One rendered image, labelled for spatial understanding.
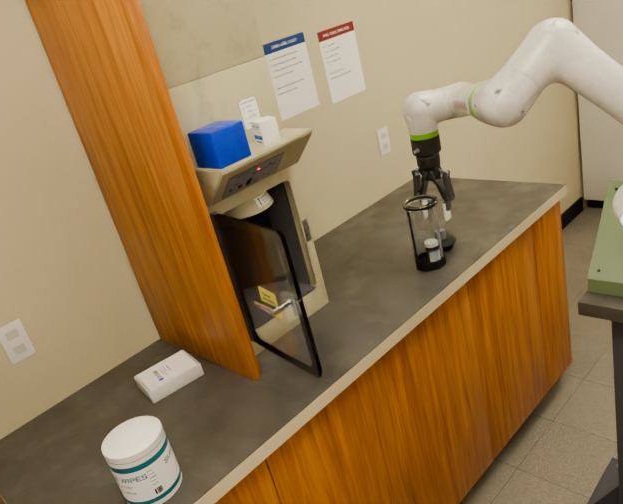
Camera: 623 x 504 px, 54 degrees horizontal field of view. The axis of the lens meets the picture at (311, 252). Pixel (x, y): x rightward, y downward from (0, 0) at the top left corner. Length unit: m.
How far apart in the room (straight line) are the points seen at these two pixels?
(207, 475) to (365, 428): 0.52
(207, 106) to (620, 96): 0.97
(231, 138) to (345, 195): 1.14
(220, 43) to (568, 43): 0.82
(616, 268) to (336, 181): 1.19
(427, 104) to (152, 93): 0.87
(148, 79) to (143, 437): 0.77
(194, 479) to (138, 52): 0.94
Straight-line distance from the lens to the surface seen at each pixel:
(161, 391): 1.74
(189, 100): 1.56
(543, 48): 1.56
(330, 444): 1.69
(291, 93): 2.34
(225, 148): 1.48
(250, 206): 1.70
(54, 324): 1.92
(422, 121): 1.94
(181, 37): 1.56
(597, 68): 1.57
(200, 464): 1.49
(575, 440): 2.72
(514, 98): 1.53
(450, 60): 3.14
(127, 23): 1.42
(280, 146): 1.58
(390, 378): 1.81
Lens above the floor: 1.86
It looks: 23 degrees down
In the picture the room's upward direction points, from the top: 15 degrees counter-clockwise
